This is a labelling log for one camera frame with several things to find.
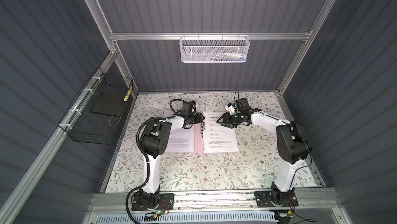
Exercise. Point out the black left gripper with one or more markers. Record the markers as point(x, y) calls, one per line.
point(199, 119)

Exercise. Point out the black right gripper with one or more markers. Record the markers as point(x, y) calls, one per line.
point(226, 120)

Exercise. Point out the pink file folder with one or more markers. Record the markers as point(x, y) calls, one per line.
point(198, 140)

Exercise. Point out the white printed paper sheet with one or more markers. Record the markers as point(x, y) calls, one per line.
point(180, 139)

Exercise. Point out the white sheet with XDOF header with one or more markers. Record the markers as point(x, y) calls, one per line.
point(217, 138)

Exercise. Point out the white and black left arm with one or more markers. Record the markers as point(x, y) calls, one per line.
point(152, 138)

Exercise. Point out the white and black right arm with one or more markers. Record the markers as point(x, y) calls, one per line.
point(292, 146)

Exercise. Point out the silver folder clip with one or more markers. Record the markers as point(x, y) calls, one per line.
point(203, 129)

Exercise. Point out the pens in white basket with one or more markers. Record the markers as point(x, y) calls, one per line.
point(226, 57)

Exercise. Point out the yellow marker pen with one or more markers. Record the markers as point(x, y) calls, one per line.
point(128, 94)

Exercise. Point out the black pad in basket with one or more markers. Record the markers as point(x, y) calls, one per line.
point(109, 104)

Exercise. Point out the white ventilated grille strip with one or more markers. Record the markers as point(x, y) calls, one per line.
point(209, 217)

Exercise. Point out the aluminium horizontal back bar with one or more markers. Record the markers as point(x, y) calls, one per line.
point(209, 36)

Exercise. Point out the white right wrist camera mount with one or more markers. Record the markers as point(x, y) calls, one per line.
point(230, 108)

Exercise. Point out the white wire mesh basket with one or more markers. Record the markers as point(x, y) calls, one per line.
point(194, 51)

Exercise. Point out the black wire wall basket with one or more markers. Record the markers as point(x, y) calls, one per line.
point(82, 126)

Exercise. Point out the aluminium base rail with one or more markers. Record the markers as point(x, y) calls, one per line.
point(307, 197)

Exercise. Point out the aluminium frame corner post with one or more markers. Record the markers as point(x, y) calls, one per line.
point(304, 48)

